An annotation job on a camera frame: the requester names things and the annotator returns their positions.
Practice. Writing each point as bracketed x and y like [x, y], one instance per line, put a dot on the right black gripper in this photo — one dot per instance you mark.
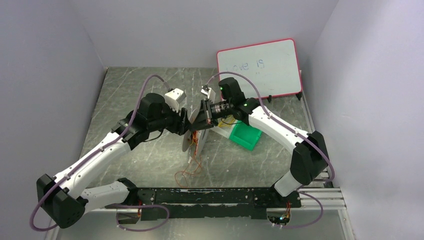
[205, 111]

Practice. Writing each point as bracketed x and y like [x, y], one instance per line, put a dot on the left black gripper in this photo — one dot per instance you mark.
[182, 122]

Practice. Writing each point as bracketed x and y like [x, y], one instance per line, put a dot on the wires wound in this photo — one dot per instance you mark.
[194, 139]

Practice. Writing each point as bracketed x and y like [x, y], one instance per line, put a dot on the white plastic bin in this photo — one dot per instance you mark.
[225, 126]

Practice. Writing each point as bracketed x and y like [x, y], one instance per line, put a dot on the green plastic bin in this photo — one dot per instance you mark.
[245, 135]

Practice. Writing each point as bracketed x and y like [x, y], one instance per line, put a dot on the white filament spool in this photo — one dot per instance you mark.
[190, 151]

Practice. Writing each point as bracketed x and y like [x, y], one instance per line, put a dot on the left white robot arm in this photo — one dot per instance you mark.
[66, 197]

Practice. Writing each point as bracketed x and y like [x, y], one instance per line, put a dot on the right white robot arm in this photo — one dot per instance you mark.
[309, 155]

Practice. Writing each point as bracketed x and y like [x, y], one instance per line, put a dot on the red framed whiteboard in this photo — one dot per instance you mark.
[273, 67]

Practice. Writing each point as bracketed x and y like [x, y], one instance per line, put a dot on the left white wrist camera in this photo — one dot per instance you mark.
[174, 99]

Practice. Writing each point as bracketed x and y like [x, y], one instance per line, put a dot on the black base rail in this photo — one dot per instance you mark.
[196, 203]

